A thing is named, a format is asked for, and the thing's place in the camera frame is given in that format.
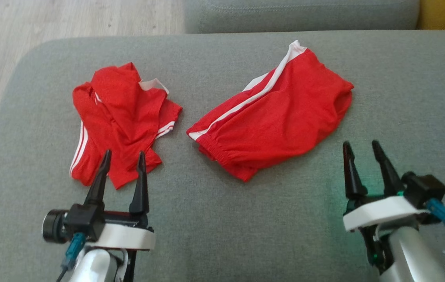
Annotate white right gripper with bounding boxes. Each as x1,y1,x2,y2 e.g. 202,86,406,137
343,140,428,232

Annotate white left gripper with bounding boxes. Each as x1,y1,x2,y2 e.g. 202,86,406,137
84,149,156,251

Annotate left camera cable blue plug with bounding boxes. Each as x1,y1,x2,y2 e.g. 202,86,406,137
56,232,87,282

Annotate grey sofa seat cushion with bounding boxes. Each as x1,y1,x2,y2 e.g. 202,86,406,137
0,31,445,282

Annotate grey sofa back cushion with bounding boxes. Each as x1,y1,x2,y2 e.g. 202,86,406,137
183,0,421,34

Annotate red shorts white stripe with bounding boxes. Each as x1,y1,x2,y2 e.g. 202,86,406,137
186,40,354,182

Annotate red Bulls 23 jersey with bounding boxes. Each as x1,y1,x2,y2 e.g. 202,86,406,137
70,62,183,190

